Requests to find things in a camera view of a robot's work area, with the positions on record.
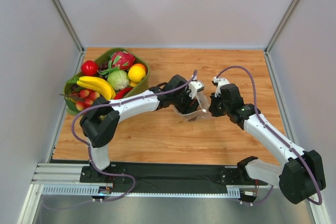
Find fake red chili pepper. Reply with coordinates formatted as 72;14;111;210
113;87;133;100

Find clear zip top bag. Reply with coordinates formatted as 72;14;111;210
173;92;212;122

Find fake red apple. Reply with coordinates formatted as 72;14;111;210
81;60;99;76

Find fake red cherry bunch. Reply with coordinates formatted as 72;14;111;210
70;89;101;111

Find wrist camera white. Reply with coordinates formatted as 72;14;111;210
213;77;230;97
187;80;205;100

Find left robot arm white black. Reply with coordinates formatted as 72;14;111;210
79;75;204;173

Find fake dark grapes in bin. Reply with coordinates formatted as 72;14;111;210
98;61;108;78

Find fake yellow lemon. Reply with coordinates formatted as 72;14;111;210
128;66;146;83

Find fake green cabbage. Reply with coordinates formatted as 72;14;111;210
107;70;129;91

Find olive green plastic bin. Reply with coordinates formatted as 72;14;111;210
63;48;150;115

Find fake orange persimmon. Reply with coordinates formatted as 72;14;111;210
133;63;147;72

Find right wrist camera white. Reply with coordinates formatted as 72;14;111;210
213;77;230;97

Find black base mat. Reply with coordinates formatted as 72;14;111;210
78;160;269;194

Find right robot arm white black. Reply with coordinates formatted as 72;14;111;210
209;78;326;204

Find fake yellow banana bunch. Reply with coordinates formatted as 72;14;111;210
75;76;116;100

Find fake pink dragon fruit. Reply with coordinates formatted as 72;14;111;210
110;51;135;70

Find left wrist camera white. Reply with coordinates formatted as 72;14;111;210
187;80;205;100

